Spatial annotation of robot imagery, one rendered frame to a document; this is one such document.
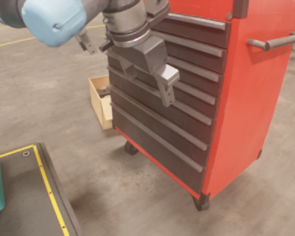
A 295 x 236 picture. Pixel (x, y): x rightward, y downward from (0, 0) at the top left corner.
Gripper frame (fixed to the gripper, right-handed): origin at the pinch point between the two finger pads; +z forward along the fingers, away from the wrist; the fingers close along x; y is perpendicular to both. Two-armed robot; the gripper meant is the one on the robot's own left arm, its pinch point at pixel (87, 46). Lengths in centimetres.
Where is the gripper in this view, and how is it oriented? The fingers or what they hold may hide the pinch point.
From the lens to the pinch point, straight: 89.1
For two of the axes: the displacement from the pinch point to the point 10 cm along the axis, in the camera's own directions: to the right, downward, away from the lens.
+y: 8.1, -5.7, 1.6
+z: 4.1, 7.4, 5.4
